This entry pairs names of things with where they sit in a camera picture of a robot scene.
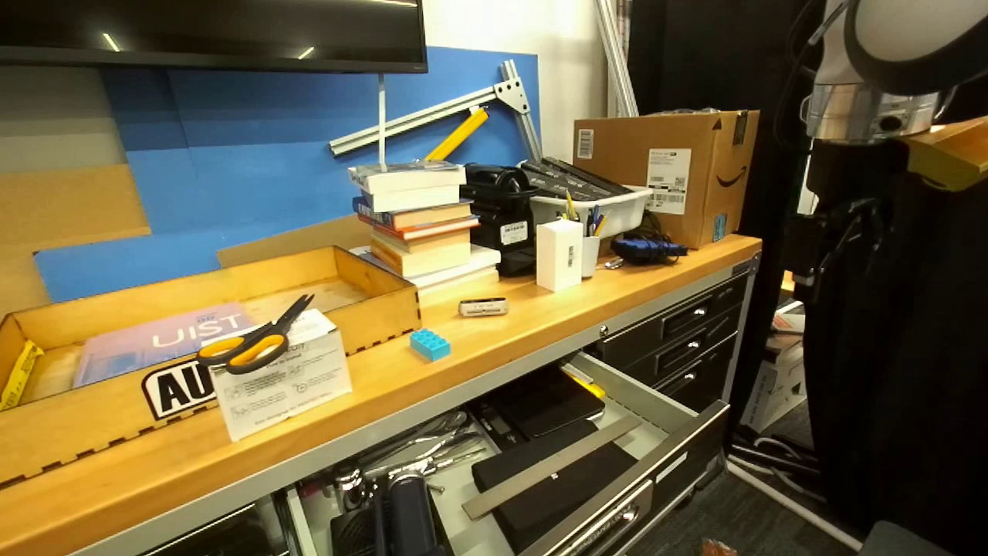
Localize small black drawer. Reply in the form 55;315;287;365
596;274;753;348
614;304;748;384
652;336;742;415

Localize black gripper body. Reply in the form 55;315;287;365
809;140;900;226

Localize blue foam board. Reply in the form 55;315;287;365
35;43;543;304

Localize flat white book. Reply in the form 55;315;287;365
406;243;507;302

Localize brown cardboard shipping box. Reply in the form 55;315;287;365
570;105;764;249

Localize orange blue book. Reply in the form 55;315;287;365
351;196;483;235

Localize white upright box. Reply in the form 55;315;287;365
534;217;588;297

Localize silver hand tools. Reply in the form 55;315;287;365
334;409;483;491

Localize small blue block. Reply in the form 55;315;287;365
409;325;454;365

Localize wide tool drawer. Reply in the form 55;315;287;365
280;348;735;556

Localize black curtain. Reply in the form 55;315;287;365
626;0;988;550

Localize white pen cup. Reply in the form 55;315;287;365
577;228;605;285

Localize small silver tin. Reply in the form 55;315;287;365
454;294;514;322

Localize aluminium rail with bracket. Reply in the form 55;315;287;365
326;58;546;165

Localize yellow bar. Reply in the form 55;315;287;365
420;105;493;165

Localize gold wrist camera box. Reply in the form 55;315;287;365
905;115;988;195

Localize flat cardboard tray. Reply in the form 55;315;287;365
0;241;422;491

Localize black bulky device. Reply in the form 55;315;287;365
459;164;539;277

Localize white floor object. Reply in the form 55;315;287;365
738;336;816;436

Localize thick white book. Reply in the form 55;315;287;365
346;160;468;217

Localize black monitor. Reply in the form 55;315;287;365
0;0;428;77

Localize white paper card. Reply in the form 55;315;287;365
209;304;355;444

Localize red brown book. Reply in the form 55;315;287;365
362;214;485;246

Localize grey metal workbench cabinet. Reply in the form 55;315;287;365
0;235;767;556

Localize black foam case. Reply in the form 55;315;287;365
468;415;643;552

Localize black cylindrical tool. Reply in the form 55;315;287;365
367;476;447;556

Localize black flat box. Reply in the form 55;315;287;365
560;164;634;202
526;158;596;196

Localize small yellow tool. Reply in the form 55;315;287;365
569;372;611;405

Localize silver aluminium extrusion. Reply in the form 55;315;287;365
589;0;643;119

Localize yellow ruler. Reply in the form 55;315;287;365
0;336;45;415

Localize black flat case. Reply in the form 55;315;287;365
475;365;611;449

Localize purple booklet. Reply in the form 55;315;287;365
70;302;260;389

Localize thick cream book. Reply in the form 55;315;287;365
367;228;479;281

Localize thin white rod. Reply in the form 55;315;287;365
373;74;392;172

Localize tan cardboard panel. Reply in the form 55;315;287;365
0;160;154;319

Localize yellow handled scissors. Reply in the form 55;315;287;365
196;291;317;375

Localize white plastic bin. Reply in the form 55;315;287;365
519;154;658;243

